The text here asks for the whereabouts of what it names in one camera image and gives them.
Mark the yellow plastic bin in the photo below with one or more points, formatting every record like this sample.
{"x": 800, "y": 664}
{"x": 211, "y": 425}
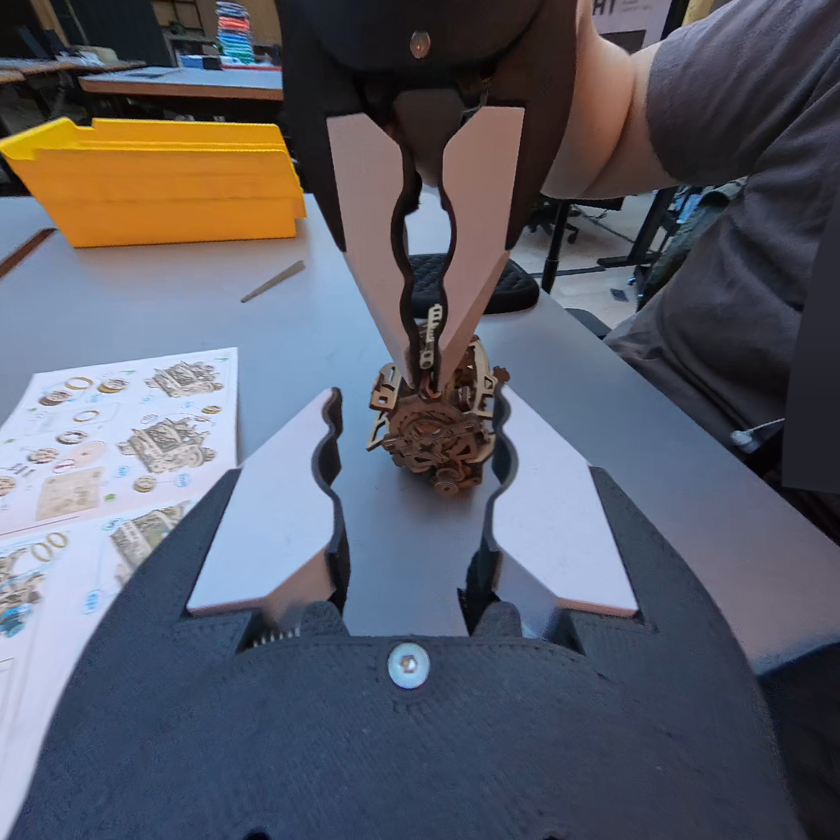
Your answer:
{"x": 164, "y": 197}

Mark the thin wooden stick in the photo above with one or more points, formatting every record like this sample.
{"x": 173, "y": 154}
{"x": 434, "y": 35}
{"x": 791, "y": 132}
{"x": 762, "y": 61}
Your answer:
{"x": 272, "y": 282}

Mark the wooden mechanical model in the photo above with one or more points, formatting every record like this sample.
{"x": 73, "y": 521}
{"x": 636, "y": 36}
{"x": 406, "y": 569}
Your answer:
{"x": 433, "y": 446}

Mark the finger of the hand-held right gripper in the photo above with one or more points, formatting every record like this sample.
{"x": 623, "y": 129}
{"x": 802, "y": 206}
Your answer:
{"x": 482, "y": 210}
{"x": 364, "y": 210}

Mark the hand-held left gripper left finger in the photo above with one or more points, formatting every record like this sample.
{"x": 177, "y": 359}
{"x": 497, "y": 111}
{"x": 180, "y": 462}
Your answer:
{"x": 269, "y": 525}

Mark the person's grey shirt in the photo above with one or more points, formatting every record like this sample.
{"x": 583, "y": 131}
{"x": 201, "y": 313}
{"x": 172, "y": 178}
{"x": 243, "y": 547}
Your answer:
{"x": 722, "y": 98}

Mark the stack of colourful folded cloths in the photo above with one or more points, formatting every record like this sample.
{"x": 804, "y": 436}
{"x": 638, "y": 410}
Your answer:
{"x": 234, "y": 33}

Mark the wooden strip with holes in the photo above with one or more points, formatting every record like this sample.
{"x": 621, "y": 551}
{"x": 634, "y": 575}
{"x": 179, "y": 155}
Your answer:
{"x": 430, "y": 344}

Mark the black quilted wrist rest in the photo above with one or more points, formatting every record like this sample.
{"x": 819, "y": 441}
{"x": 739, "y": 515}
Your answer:
{"x": 515, "y": 285}

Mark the instruction booklet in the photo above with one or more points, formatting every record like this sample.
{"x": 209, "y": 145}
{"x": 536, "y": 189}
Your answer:
{"x": 111, "y": 459}

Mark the background desk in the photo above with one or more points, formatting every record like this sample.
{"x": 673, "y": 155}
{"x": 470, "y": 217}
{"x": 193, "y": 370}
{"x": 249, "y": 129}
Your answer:
{"x": 197, "y": 82}

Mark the person's right forearm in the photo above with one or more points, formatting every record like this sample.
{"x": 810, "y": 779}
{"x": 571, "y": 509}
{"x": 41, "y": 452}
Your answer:
{"x": 604, "y": 118}

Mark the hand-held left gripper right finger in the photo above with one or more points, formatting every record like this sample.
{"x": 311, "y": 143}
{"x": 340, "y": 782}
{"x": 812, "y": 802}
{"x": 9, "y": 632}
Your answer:
{"x": 558, "y": 525}

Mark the black-framed marker sign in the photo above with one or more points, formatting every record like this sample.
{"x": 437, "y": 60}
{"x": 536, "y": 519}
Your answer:
{"x": 630, "y": 13}

